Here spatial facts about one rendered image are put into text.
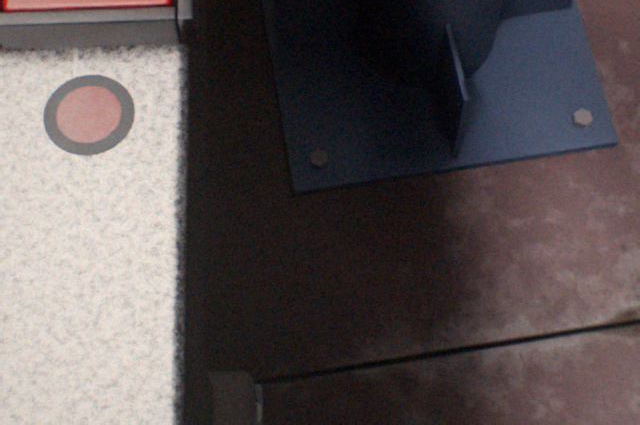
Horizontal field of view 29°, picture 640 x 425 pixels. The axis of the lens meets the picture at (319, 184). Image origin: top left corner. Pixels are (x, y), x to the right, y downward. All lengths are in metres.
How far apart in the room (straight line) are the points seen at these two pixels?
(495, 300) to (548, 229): 0.11
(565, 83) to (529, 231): 0.19
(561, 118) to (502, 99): 0.07
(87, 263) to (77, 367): 0.04
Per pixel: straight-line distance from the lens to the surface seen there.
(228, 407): 0.48
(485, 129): 1.46
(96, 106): 0.44
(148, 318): 0.41
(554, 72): 1.51
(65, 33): 0.45
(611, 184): 1.46
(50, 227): 0.43
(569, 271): 1.41
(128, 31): 0.44
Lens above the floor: 1.30
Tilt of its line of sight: 65 degrees down
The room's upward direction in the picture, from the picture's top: 2 degrees counter-clockwise
